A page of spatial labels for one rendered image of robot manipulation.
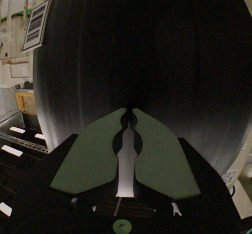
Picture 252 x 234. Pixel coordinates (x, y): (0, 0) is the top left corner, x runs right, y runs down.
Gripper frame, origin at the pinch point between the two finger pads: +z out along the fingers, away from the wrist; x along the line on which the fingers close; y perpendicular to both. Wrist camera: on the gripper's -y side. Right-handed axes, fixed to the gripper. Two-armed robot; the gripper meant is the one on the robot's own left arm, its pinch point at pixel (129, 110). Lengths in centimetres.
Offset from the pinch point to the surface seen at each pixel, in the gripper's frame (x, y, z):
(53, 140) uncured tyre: -8.3, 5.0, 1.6
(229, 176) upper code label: 36, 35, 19
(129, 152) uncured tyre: 0.1, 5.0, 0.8
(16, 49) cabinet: -299, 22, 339
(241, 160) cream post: 38, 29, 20
